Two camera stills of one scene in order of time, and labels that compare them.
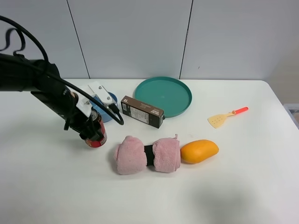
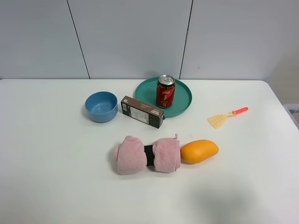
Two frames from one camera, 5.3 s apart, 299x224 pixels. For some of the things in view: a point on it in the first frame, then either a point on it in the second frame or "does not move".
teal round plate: (170, 94) does not move
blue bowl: (105, 115) does not move
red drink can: (101, 142) → (165, 92)
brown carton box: (142, 112) does not move
